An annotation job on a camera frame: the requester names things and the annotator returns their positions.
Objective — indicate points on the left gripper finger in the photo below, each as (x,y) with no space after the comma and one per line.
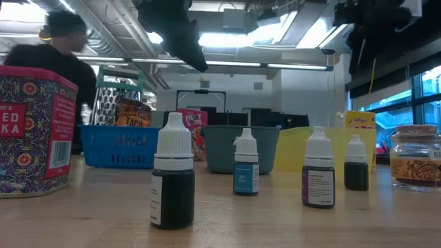
(186,44)

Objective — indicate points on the brown taco seasoning packet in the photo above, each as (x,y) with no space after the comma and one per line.
(132,115)

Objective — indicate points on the red Froot Loops cereal box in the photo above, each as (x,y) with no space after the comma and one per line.
(199,137)

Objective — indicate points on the yellow Corn Pops cereal box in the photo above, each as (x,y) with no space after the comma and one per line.
(356,119)

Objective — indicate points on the red smoked paprika tin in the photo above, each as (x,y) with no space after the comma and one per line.
(34,137)

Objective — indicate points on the black metal arch stand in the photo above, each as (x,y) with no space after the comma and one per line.
(201,91)

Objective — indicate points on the long ceiling light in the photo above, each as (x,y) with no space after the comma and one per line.
(234,64)

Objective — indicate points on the grey ceiling box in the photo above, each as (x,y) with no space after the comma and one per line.
(234,19)

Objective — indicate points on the steel box grater teal trim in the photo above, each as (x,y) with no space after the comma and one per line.
(107,103)

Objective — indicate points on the large window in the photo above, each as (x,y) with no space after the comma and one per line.
(427,100)

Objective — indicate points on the black equipment row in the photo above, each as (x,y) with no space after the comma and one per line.
(265,118)

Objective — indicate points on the teal plastic bin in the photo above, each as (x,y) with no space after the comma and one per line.
(220,148)

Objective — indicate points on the person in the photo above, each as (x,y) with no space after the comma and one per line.
(51,62)

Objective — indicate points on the clear plastic bottle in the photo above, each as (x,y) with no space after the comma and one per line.
(85,113)

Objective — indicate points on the blue slotted plastic basket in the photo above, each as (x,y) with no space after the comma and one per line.
(117,146)

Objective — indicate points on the blue-label dropper bottle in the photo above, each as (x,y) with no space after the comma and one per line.
(246,175)

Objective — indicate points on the yellow plastic bin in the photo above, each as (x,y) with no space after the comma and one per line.
(293,148)

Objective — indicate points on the glass spice jar cork lid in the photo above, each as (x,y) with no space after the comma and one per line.
(413,162)

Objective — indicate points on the black liquid dropper bottle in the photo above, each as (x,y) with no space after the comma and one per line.
(174,196)

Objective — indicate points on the dark green dropper bottle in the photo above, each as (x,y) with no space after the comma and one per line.
(356,172)

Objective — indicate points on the purple-label dropper bottle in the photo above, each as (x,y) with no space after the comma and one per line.
(318,186)

